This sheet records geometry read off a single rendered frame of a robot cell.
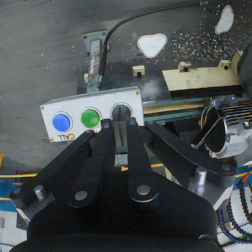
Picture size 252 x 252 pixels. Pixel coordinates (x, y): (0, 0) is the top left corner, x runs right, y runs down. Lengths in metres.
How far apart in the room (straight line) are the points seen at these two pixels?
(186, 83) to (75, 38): 0.36
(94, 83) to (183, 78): 0.33
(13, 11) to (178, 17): 0.42
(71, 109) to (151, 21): 0.31
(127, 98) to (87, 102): 0.06
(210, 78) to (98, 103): 0.43
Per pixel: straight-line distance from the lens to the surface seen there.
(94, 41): 0.45
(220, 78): 0.59
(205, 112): 0.57
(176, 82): 0.52
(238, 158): 0.58
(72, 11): 0.43
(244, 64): 0.37
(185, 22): 0.48
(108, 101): 0.24
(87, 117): 0.24
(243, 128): 0.46
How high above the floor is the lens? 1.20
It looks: 30 degrees down
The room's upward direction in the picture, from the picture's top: 173 degrees clockwise
